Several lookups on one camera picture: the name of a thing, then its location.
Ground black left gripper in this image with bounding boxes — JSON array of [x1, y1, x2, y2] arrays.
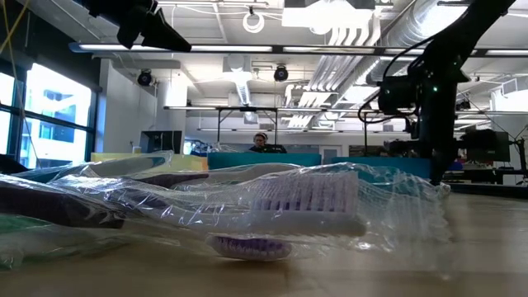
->
[[84, 0, 193, 53]]

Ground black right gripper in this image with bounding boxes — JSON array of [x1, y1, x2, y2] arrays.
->
[[418, 92, 460, 186]]

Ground black ceiling spotlight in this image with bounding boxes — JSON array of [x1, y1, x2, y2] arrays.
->
[[273, 64, 290, 83], [136, 68, 154, 87]]

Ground black monitor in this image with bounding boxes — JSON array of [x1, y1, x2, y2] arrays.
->
[[139, 130, 184, 155], [458, 128, 512, 163]]

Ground black background desk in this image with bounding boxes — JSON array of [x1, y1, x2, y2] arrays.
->
[[445, 167, 528, 185]]

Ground large teal-blue plastic bin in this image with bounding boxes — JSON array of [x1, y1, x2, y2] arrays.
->
[[329, 156, 433, 179]]

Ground thin hanging light strip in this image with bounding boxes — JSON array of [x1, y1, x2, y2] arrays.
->
[[163, 105, 528, 117]]

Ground long ceiling light bar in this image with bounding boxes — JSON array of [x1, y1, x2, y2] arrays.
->
[[68, 41, 528, 58]]

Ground white blue wrapped toothbrush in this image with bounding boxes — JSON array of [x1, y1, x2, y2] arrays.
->
[[14, 149, 175, 183]]

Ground yellow plastic bin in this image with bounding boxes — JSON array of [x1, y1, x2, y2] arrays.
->
[[90, 151, 210, 173]]

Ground white ceiling pipe bundle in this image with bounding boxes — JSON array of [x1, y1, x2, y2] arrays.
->
[[307, 24, 383, 92]]

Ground white toothbrush purple bristles wrapped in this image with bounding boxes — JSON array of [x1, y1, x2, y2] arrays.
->
[[49, 162, 453, 255]]

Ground person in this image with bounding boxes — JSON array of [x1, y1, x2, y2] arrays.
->
[[248, 131, 288, 154]]

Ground small teal plastic bin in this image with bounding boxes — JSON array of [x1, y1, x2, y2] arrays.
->
[[206, 152, 323, 171]]

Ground white ceiling light panel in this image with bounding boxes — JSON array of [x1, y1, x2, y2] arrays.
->
[[281, 6, 377, 31]]

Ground dark purple wrapped toothbrush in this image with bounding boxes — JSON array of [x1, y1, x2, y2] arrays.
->
[[0, 172, 127, 230]]

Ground green wrapped toothbrush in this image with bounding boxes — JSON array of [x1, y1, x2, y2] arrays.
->
[[0, 213, 139, 271]]

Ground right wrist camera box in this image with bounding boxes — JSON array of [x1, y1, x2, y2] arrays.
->
[[377, 76, 418, 116]]

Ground white cable coil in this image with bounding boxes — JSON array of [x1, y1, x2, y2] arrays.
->
[[241, 10, 266, 35]]

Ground white vent duct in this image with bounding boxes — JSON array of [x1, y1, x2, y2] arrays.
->
[[222, 54, 253, 106]]

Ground large glass window wall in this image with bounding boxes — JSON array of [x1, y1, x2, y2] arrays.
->
[[0, 61, 98, 170]]

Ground yellow hanging cable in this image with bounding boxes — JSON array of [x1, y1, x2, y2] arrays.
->
[[0, 0, 31, 57]]

